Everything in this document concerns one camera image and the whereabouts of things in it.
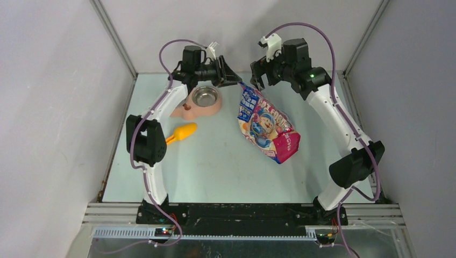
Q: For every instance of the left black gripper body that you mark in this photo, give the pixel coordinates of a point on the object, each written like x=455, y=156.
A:
x=211, y=73

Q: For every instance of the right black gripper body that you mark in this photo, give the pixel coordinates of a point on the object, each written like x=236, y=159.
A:
x=276, y=71

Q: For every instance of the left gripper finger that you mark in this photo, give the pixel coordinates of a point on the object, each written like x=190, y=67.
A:
x=226, y=74
x=226, y=84

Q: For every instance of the pink double pet bowl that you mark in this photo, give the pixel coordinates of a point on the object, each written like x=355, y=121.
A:
x=203, y=101

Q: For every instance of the colourful cat food bag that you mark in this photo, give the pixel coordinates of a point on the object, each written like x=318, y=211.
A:
x=265, y=126

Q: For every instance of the yellow plastic scoop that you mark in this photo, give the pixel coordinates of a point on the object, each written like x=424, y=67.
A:
x=182, y=132

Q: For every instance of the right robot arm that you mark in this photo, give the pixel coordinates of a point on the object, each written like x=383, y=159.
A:
x=289, y=61

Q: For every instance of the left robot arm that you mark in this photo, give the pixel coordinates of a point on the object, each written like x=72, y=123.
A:
x=145, y=139

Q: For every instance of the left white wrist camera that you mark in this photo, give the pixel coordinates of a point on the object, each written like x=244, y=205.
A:
x=211, y=50

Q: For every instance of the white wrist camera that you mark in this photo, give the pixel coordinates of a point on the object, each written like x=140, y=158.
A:
x=273, y=46
x=211, y=50

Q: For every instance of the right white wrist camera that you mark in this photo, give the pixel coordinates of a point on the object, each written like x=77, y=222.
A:
x=273, y=46

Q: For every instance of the right aluminium frame post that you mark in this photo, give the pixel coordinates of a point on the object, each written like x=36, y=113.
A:
x=371, y=26

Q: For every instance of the aluminium frame post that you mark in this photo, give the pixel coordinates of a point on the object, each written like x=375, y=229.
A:
x=114, y=36
x=371, y=26

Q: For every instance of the left aluminium frame post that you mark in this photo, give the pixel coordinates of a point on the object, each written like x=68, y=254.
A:
x=114, y=36

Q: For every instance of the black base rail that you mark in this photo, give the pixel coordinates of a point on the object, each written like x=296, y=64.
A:
x=254, y=219

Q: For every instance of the white cable duct strip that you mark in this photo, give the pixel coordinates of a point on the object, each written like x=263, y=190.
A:
x=151, y=233

